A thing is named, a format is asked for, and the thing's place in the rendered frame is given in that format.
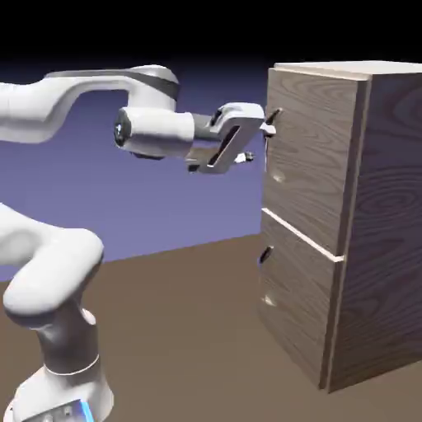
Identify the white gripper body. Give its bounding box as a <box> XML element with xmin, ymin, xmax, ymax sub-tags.
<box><xmin>198</xmin><ymin>102</ymin><xmax>267</xmax><ymax>175</ymax></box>

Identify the large wooden cabinet door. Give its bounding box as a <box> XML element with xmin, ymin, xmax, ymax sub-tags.
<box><xmin>262</xmin><ymin>68</ymin><xmax>373</xmax><ymax>257</ymax></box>

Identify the wooden cabinet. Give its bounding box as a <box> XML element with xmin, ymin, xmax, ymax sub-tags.
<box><xmin>256</xmin><ymin>60</ymin><xmax>422</xmax><ymax>394</ymax></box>

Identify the small wooden cabinet door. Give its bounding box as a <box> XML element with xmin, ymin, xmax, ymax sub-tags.
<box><xmin>256</xmin><ymin>210</ymin><xmax>344</xmax><ymax>390</ymax></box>

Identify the long dark curved handle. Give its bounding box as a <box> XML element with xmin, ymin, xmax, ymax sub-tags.
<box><xmin>262</xmin><ymin>108</ymin><xmax>286</xmax><ymax>183</ymax></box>

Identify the short dark curved handle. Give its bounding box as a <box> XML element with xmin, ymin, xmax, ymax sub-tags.
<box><xmin>257</xmin><ymin>246</ymin><xmax>277</xmax><ymax>307</ymax></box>

